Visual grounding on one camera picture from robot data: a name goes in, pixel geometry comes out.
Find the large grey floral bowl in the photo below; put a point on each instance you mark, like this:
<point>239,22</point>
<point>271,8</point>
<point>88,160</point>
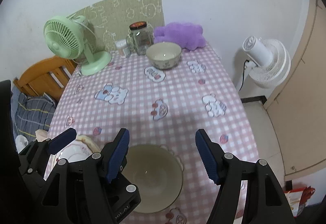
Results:
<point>157,173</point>

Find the pink checked tablecloth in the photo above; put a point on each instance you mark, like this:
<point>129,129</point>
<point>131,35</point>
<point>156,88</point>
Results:
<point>163,108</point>

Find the red white paper bag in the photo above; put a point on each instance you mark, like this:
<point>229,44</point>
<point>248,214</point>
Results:
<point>298,199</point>

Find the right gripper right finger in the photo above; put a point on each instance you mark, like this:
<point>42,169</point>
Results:
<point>265,200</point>

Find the green patterned board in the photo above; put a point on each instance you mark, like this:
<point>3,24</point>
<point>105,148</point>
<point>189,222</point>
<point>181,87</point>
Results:
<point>109,20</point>

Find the green desk fan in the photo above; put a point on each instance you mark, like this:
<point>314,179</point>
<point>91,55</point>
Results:
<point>65,37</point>

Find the white red-rimmed plate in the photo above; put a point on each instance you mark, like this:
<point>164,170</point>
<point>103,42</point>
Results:
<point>75,151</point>

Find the white plastic bag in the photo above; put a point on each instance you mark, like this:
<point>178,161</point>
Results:
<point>21,142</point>

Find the white floor fan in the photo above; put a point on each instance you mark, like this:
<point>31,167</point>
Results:
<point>268,63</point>

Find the large cream floral plate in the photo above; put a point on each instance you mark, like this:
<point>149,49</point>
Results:
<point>85,139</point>

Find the purple plush cushion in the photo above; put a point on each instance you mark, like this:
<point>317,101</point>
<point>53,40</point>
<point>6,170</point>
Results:
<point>187,35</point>

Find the small grey floral bowl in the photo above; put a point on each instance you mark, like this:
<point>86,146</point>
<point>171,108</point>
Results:
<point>164,55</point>

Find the beige wooden door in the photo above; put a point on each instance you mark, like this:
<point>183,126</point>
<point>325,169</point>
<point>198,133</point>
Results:
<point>297,110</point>

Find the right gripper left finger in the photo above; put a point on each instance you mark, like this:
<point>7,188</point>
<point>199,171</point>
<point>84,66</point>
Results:
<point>82,192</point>

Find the cotton swab container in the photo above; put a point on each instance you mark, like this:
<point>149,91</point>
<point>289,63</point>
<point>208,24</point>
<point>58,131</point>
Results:
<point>122,48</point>

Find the glass jar black lid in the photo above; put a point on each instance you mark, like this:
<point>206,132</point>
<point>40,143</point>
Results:
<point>140,37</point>

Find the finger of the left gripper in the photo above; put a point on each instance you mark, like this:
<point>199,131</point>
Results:
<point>61,141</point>
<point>126,195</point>

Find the blue plaid pillow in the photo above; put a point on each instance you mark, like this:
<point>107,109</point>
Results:
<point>30,114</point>

